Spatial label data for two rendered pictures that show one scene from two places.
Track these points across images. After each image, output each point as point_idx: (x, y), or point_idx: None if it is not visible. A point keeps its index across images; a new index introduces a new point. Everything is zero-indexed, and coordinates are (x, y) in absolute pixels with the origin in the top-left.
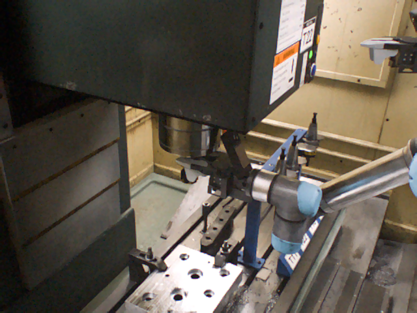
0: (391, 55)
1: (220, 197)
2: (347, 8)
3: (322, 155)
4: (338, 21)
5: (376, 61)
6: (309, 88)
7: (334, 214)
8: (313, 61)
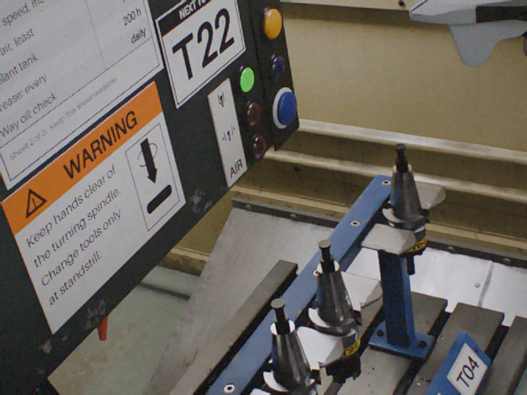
0: (510, 36)
1: (227, 354)
2: None
3: (483, 200)
4: None
5: (469, 59)
6: (419, 42)
7: (510, 375)
8: (279, 84)
